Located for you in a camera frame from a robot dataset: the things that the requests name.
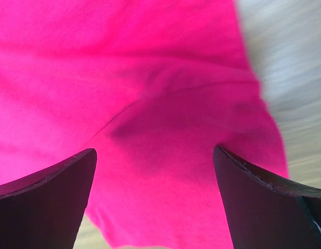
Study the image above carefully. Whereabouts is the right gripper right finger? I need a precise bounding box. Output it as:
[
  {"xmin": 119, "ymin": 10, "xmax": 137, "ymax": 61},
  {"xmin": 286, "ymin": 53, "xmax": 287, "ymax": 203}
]
[{"xmin": 213, "ymin": 146, "xmax": 321, "ymax": 249}]

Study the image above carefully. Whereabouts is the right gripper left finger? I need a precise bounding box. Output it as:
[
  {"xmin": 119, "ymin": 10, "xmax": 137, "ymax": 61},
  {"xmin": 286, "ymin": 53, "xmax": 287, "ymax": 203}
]
[{"xmin": 0, "ymin": 148, "xmax": 97, "ymax": 249}]

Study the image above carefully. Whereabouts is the pink red t shirt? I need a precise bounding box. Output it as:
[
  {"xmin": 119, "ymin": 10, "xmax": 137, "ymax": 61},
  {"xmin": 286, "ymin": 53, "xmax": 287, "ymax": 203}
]
[{"xmin": 0, "ymin": 1, "xmax": 288, "ymax": 248}]

